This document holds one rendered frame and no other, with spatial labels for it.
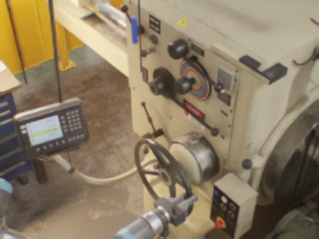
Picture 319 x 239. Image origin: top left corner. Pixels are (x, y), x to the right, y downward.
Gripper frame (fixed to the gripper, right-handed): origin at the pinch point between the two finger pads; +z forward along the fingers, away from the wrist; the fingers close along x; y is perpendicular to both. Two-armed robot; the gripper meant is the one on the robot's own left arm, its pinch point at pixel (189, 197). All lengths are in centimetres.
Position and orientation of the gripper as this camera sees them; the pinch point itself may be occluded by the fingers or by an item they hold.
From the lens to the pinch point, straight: 191.6
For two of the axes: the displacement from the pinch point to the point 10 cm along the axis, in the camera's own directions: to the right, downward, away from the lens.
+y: -1.6, -8.4, -5.2
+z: 7.7, -4.3, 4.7
